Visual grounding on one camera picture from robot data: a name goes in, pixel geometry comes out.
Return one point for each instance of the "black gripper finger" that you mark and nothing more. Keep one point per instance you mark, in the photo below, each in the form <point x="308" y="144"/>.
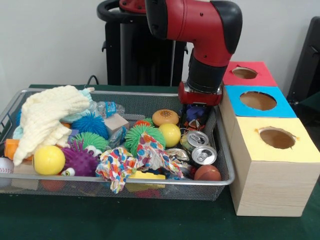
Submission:
<point x="183" y="112"/>
<point x="210" y="112"/>

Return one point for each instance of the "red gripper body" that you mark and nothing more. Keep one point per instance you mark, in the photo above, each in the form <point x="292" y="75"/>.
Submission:
<point x="200" y="98"/>

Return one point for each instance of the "orange tiger plush toy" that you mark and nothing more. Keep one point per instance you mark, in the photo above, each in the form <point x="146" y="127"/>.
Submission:
<point x="193" y="124"/>

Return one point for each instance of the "colourful dotted cloth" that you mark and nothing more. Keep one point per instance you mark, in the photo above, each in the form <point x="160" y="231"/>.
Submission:
<point x="117" y="165"/>

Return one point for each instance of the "light blue waffle cloth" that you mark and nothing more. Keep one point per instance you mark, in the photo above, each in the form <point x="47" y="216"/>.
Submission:
<point x="85" y="95"/>

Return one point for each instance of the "cream waffle cloth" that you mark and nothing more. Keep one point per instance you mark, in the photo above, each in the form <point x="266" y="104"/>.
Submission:
<point x="42" y="117"/>

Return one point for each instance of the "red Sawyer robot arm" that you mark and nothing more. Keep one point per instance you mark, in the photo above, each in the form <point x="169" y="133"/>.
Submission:
<point x="195" y="20"/>

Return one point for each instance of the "silver mesh bin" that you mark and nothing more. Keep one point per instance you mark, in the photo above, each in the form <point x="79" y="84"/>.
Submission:
<point x="200" y="192"/>

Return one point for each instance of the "wooden box with three holes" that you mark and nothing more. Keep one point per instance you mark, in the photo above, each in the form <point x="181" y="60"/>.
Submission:
<point x="270" y="185"/>

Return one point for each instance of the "toy hamburger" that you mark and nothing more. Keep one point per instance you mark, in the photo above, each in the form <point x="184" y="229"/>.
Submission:
<point x="165" y="117"/>

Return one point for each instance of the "green spiky ball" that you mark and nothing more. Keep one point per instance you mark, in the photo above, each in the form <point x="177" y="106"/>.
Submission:
<point x="135" y="137"/>

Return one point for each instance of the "brown toy football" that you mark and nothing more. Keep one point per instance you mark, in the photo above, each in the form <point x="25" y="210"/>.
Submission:
<point x="207" y="172"/>

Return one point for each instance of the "yellow cheese wedge toy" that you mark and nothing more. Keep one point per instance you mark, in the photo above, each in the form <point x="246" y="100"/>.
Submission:
<point x="147" y="175"/>

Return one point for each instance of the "black upright panel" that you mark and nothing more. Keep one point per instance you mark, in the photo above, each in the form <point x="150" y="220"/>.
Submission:
<point x="307" y="62"/>

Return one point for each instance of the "purple spiky monster toy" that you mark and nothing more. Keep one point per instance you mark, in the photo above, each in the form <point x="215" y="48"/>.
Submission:
<point x="80" y="162"/>

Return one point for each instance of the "yellow smiley ball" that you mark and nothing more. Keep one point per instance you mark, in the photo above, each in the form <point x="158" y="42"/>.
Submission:
<point x="48" y="160"/>

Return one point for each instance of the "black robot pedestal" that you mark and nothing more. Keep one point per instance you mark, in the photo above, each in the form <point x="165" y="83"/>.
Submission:
<point x="125" y="50"/>

